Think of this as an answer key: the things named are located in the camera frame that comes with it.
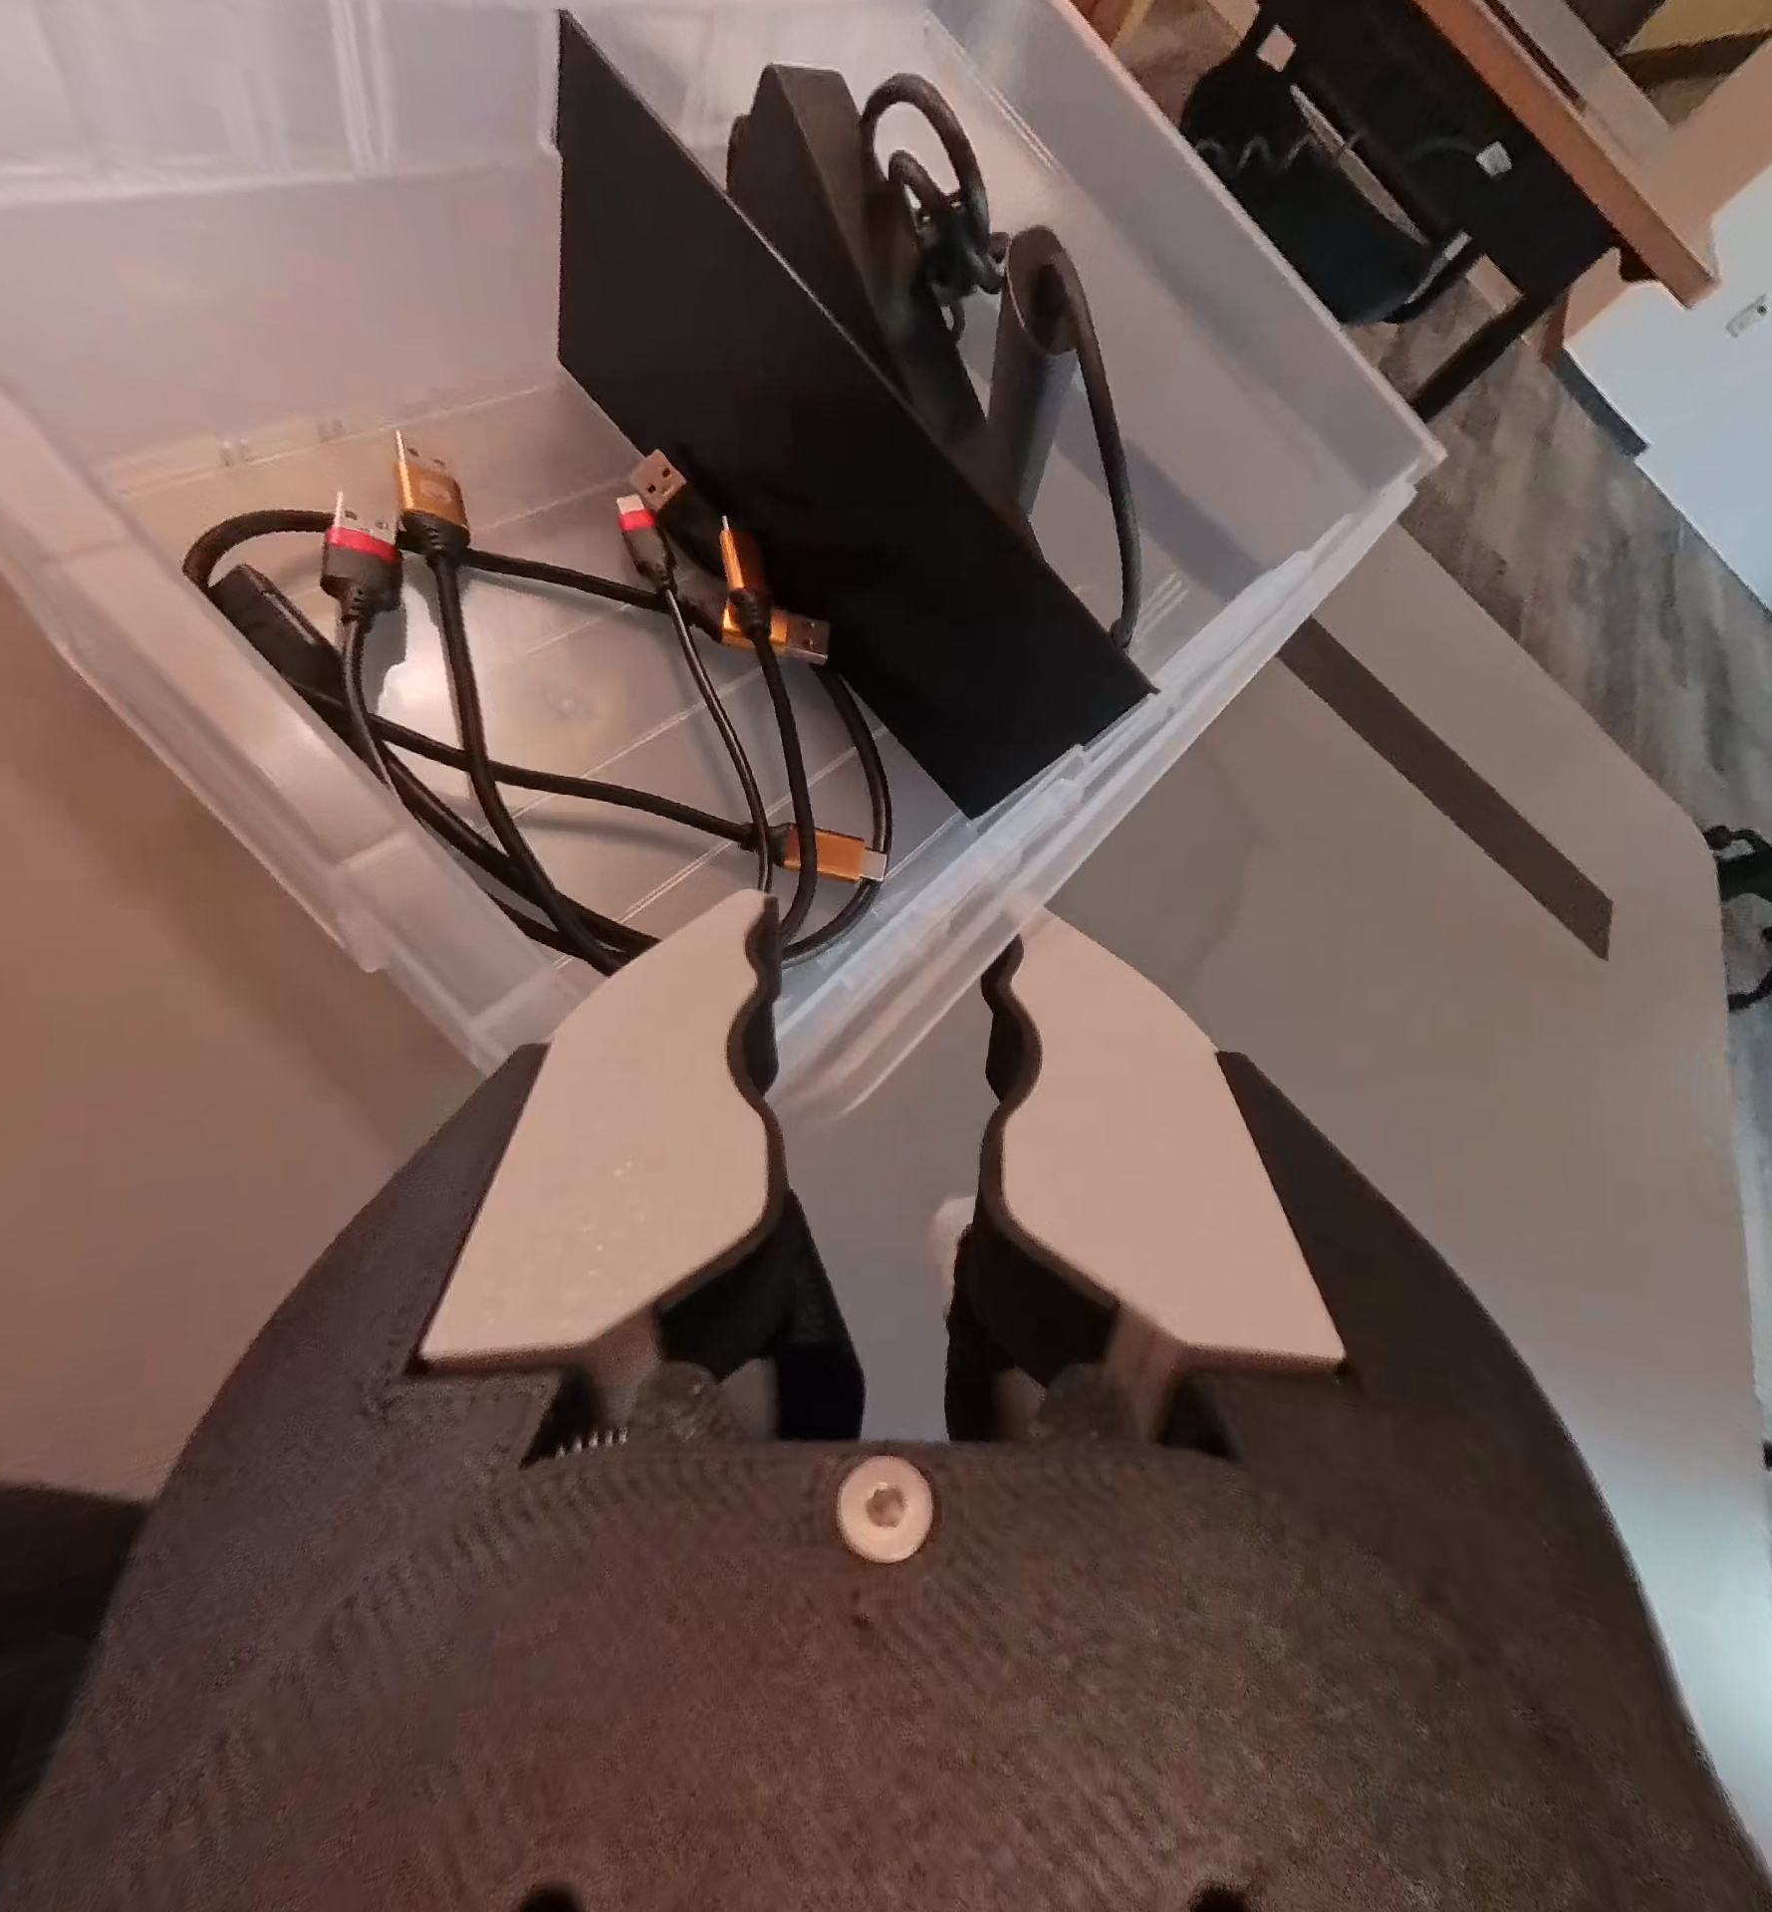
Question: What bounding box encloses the dark flat box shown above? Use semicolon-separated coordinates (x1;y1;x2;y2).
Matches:
556;11;1160;820

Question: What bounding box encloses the black cable with red plugs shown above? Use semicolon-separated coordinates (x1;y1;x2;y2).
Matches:
180;449;793;898

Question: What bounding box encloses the black usb hub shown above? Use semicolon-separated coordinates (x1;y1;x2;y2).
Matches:
727;64;987;436

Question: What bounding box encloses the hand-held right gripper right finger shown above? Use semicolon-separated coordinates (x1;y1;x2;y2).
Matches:
974;935;1345;1443

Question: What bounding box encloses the black cable of grey hub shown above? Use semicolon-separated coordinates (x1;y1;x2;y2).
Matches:
1012;228;1145;656

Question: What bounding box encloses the long wooden desk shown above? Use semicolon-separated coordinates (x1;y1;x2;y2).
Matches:
1406;0;1721;310

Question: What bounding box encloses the black cable with orange plugs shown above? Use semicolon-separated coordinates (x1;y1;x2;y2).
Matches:
662;515;895;957
389;432;898;965

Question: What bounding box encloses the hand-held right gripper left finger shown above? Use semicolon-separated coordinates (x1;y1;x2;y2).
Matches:
418;891;792;1377

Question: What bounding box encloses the thick black usb cable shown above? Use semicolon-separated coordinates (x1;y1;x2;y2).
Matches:
205;563;649;960

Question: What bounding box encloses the clear plastic bin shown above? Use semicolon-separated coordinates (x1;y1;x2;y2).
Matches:
0;0;1446;1132

